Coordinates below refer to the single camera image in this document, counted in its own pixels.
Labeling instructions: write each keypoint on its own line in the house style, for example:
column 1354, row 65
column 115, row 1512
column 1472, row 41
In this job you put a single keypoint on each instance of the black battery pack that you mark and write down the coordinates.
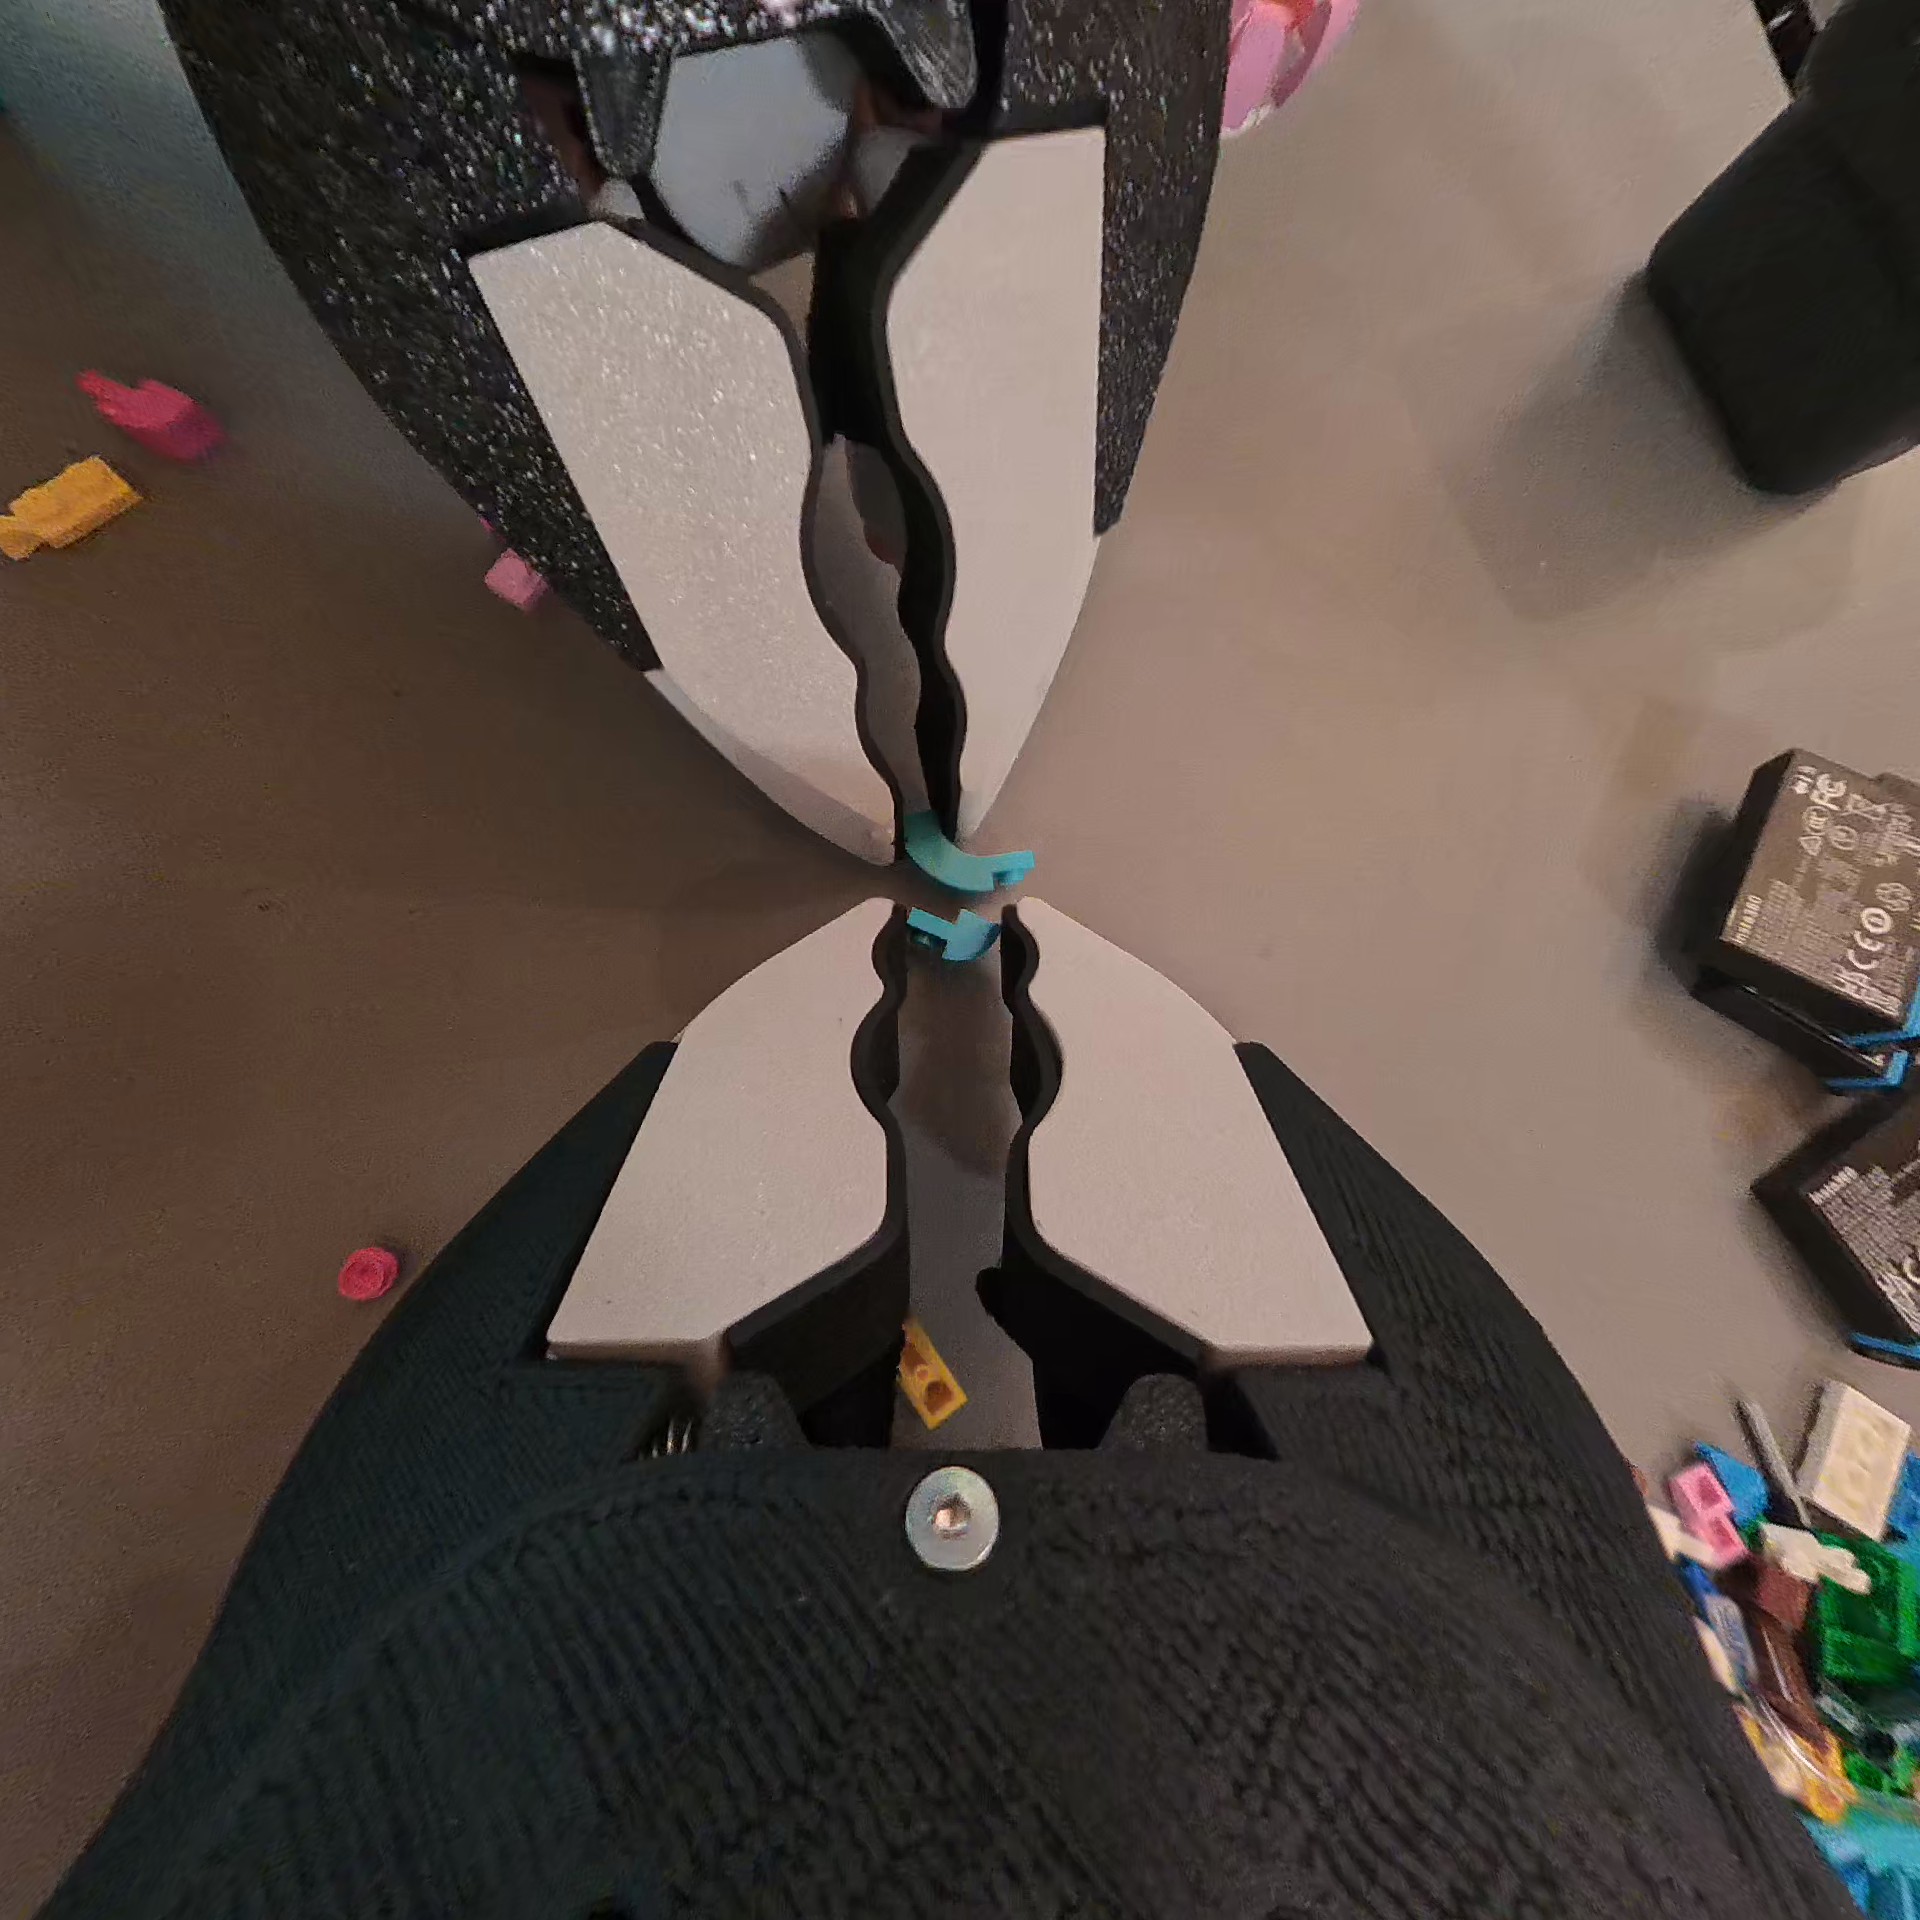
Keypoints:
column 1800, row 1051
column 1814, row 885
column 1861, row 1230

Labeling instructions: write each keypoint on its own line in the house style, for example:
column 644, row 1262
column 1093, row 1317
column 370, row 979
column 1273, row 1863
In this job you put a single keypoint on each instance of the yellow lego hinge plate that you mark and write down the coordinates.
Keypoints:
column 68, row 503

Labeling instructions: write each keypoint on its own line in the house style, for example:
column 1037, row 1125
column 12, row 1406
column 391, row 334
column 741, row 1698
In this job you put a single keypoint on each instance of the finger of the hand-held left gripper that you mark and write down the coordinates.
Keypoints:
column 1020, row 451
column 660, row 451

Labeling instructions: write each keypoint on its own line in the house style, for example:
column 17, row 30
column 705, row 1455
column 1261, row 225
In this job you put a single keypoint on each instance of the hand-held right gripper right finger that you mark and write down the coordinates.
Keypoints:
column 1184, row 1170

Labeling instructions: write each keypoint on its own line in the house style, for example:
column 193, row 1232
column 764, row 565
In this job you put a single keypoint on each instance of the pile of mixed colourful lego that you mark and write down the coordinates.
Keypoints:
column 1800, row 1620

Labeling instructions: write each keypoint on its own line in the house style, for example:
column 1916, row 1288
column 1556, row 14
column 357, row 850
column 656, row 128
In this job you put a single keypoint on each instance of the small yellow lego bar plate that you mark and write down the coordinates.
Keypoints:
column 930, row 1380

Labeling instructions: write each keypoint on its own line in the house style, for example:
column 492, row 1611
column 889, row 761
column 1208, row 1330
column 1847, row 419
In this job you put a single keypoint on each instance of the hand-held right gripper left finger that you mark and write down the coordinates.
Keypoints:
column 721, row 1170

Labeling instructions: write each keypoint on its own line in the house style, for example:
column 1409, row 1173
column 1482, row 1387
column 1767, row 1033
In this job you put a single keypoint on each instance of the small light pink lego plate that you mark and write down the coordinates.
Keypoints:
column 518, row 580

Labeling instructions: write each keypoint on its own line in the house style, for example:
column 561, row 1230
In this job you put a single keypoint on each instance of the black charger case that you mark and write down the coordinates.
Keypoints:
column 1800, row 270

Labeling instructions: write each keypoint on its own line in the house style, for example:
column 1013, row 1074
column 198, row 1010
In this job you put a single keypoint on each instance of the teal curved lego piece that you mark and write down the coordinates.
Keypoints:
column 948, row 933
column 945, row 863

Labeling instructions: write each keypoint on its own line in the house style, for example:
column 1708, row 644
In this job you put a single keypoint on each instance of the pink round lego stud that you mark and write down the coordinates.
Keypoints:
column 369, row 1272

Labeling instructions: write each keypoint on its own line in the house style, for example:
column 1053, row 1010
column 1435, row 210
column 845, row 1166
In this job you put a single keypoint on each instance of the magenta rounded lego piece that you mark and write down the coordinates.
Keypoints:
column 158, row 417

